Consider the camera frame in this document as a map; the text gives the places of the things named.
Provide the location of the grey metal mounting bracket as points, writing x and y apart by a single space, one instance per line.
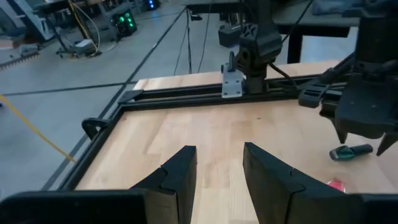
231 82

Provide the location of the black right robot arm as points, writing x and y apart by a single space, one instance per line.
258 40

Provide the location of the black floor box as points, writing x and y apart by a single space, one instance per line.
228 34

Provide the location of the green nail polish bottle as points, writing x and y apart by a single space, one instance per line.
348 152

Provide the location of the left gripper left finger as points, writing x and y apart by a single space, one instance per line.
174 186

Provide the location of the black box with green lights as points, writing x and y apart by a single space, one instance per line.
126 20

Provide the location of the black box with blue lights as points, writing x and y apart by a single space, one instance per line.
151 3

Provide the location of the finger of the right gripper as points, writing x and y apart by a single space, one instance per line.
311 93
385 144

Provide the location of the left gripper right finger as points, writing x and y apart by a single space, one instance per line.
273 193

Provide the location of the black aluminium table frame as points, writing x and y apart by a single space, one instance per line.
186 93

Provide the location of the black desk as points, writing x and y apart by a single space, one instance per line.
311 26

